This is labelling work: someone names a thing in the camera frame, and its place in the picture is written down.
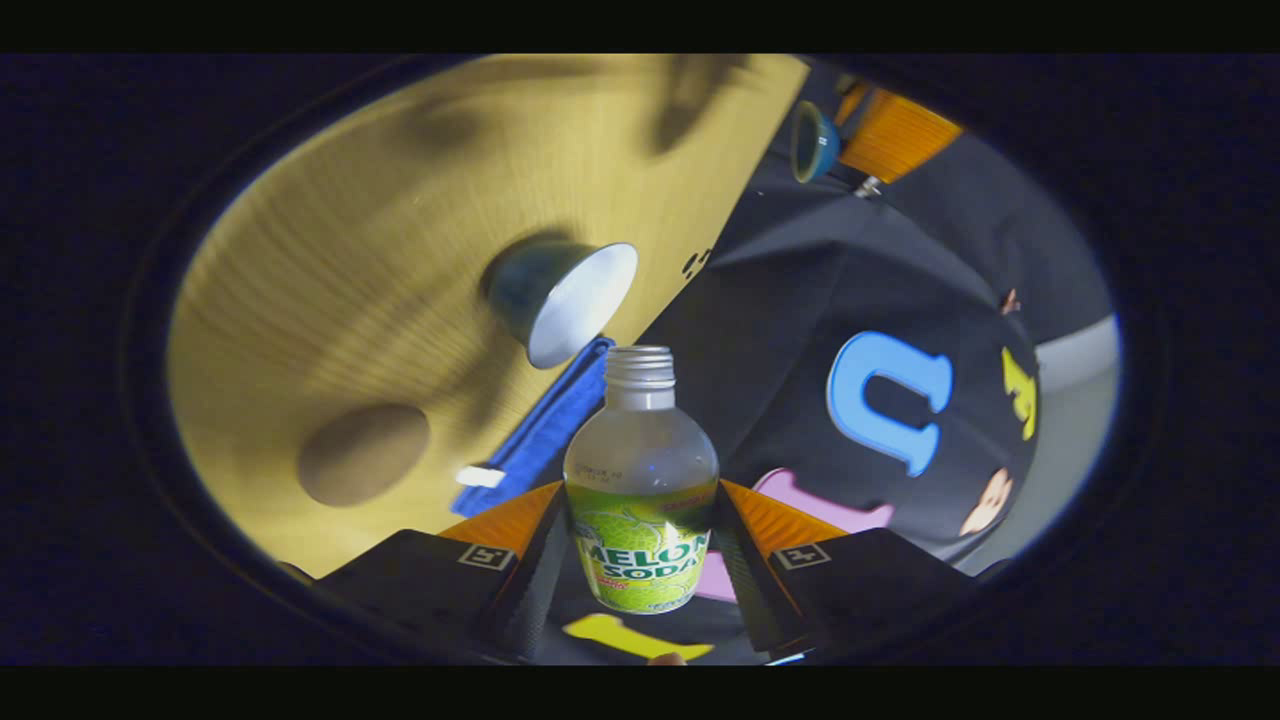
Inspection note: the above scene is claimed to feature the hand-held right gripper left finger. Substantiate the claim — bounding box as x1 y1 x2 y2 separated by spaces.
320 480 571 663

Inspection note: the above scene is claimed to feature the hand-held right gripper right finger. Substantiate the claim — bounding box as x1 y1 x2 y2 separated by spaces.
715 478 976 656

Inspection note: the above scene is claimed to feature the silver green label water bottle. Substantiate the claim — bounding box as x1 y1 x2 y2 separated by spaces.
563 346 721 615

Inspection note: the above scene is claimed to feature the round brown coaster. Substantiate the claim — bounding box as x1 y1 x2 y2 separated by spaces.
297 403 432 508

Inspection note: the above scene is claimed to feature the teal teacup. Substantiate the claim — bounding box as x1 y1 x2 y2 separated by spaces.
486 241 640 370

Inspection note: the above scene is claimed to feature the blue folded towel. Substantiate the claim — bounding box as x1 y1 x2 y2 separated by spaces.
450 337 617 519

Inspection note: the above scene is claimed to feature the black backdrop cloth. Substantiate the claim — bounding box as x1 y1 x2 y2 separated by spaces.
540 60 1091 666

